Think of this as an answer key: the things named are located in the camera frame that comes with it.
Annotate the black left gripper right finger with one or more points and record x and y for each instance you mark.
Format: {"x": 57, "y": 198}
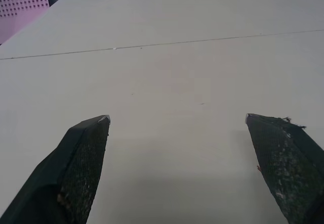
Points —
{"x": 288, "y": 163}

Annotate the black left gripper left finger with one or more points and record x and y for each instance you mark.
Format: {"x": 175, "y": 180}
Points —
{"x": 63, "y": 168}

